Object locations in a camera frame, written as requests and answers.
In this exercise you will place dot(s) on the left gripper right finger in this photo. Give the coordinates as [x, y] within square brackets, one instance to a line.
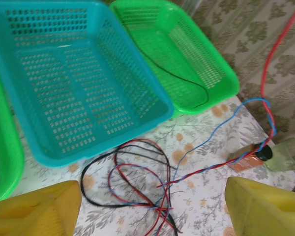
[268, 211]

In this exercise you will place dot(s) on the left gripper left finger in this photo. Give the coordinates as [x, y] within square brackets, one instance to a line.
[32, 214]

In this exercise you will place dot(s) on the small bottle with black cap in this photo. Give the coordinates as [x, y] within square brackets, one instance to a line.
[245, 159]

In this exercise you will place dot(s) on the floral tablecloth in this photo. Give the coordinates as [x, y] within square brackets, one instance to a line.
[206, 209]

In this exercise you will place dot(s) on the green basket with barcode sticker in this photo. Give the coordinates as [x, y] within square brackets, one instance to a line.
[5, 147]

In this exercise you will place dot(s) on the teal plastic basket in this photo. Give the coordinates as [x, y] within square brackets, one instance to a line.
[5, 81]

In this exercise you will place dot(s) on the plain green plastic basket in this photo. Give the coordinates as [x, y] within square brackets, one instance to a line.
[226, 73]

